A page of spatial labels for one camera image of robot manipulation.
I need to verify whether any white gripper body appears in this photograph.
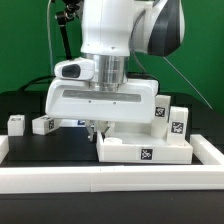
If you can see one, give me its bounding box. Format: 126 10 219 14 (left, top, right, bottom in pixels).
45 78 158 123

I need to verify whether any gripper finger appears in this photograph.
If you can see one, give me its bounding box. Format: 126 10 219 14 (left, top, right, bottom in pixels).
85 120 95 142
101 121 115 138

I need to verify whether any white square tabletop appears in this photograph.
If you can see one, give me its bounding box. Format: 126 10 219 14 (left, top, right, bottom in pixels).
96 131 193 164

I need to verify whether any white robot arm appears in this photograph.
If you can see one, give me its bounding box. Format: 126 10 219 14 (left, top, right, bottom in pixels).
45 0 185 133

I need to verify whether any white obstacle fence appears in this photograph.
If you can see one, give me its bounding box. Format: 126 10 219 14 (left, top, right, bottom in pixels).
0 134 224 194

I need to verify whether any black cable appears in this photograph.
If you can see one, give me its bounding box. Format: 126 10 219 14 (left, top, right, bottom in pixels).
18 75 56 92

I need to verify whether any grey cable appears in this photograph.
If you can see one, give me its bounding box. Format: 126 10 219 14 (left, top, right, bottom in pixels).
162 55 214 110

